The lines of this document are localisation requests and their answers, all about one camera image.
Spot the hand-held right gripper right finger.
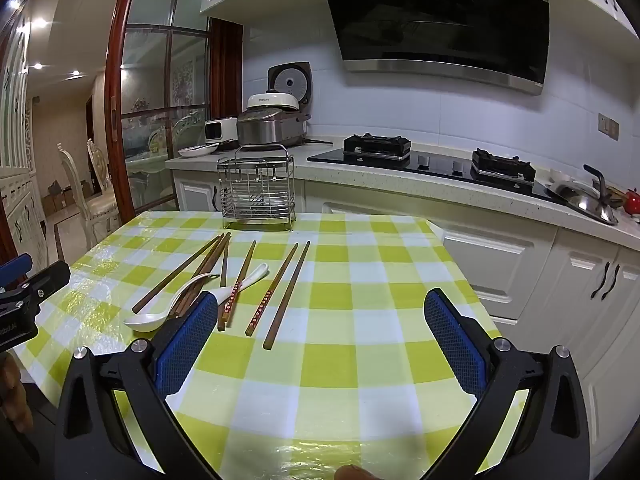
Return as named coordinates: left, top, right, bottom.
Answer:
left=422, top=287, right=591, bottom=480

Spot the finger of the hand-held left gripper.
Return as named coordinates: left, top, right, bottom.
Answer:
left=0, top=255, right=32, bottom=293
left=0, top=261, right=72, bottom=313

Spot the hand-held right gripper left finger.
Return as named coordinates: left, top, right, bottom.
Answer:
left=54, top=290, right=221, bottom=480

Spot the white ceramic spoon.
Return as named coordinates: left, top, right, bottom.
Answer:
left=123, top=272, right=221, bottom=332
left=212, top=262, right=269, bottom=306

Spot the red patterned wooden chopstick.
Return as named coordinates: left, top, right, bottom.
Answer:
left=225, top=240, right=257, bottom=328
left=245, top=243, right=299, bottom=337

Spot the steel wire utensil rack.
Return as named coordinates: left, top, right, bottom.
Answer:
left=216, top=144, right=297, bottom=232

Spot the person's left hand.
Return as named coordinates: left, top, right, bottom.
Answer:
left=0, top=355, right=32, bottom=433

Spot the person's right hand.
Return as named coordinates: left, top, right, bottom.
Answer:
left=334, top=465, right=376, bottom=480

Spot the white carved dining chair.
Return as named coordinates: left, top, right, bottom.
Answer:
left=56, top=142, right=94, bottom=257
left=87, top=138, right=124, bottom=242
left=172, top=114, right=208, bottom=152

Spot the white base cabinet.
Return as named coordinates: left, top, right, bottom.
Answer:
left=172, top=170, right=640, bottom=461

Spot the white carved partition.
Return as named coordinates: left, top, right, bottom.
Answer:
left=0, top=10, right=57, bottom=271

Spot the black glass hob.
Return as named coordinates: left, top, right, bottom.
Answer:
left=307, top=135, right=571, bottom=202

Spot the black burner grate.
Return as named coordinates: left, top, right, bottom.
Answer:
left=343, top=133, right=412, bottom=160
left=471, top=148, right=536, bottom=184

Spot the white plate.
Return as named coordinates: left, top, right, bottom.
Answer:
left=177, top=144, right=221, bottom=158

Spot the red wooden sliding glass door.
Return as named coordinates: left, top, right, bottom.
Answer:
left=104, top=0, right=244, bottom=222

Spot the white small oven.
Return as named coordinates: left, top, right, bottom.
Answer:
left=204, top=116, right=239, bottom=144

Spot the silver multicooker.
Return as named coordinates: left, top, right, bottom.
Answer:
left=236, top=107, right=312, bottom=148

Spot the white domed appliance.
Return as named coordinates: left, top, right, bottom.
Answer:
left=246, top=92, right=302, bottom=112

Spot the dark rice cooker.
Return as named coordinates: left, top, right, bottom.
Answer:
left=267, top=61, right=313, bottom=111

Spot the black range hood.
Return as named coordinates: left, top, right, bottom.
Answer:
left=315, top=0, right=551, bottom=96

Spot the dark utensil handle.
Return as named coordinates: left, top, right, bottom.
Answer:
left=582, top=164, right=612, bottom=202

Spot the wall socket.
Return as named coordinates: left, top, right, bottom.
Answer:
left=598, top=112, right=621, bottom=141

